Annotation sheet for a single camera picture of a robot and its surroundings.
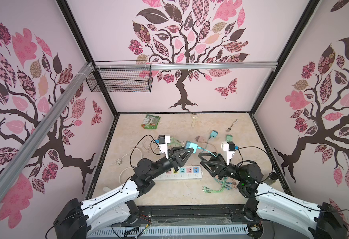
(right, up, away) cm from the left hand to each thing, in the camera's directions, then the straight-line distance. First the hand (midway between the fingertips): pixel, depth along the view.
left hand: (194, 152), depth 59 cm
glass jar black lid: (+45, -16, +19) cm, 51 cm away
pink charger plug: (+9, +1, +43) cm, 44 cm away
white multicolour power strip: (-3, -17, +27) cm, 32 cm away
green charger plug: (+30, +2, +45) cm, 54 cm away
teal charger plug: (+20, +5, +47) cm, 51 cm away
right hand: (+3, -3, -2) cm, 5 cm away
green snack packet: (-28, +14, +55) cm, 63 cm away
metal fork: (+33, +8, +51) cm, 61 cm away
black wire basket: (-44, +43, +36) cm, 71 cm away
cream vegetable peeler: (+6, +15, +55) cm, 58 cm away
